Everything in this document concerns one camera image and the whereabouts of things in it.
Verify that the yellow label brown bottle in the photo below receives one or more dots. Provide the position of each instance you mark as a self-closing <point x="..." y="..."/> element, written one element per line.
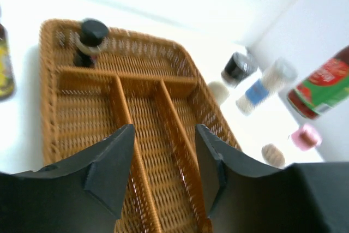
<point x="7" y="75"/>

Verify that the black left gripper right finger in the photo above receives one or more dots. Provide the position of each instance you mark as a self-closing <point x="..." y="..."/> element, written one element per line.
<point x="242" y="194"/>

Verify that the yellow cap sauce bottle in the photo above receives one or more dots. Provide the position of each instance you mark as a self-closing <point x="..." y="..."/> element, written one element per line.
<point x="323" y="89"/>

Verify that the silver lid tall jar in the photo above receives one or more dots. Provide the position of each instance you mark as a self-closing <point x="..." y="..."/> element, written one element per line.
<point x="278" y="75"/>

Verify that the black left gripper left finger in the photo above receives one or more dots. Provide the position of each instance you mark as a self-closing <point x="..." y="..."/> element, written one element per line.
<point x="81" y="193"/>

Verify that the pink lid spice jar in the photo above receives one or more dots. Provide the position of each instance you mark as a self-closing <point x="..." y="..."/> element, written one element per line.
<point x="298" y="147"/>

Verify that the small black cap bottle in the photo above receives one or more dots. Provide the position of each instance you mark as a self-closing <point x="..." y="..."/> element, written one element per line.
<point x="90" y="43"/>

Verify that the black cap salt grinder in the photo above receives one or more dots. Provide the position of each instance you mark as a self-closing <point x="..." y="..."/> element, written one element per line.
<point x="238" y="68"/>

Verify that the brown wicker divided tray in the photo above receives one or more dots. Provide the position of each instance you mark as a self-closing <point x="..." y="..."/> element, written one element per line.
<point x="142" y="80"/>

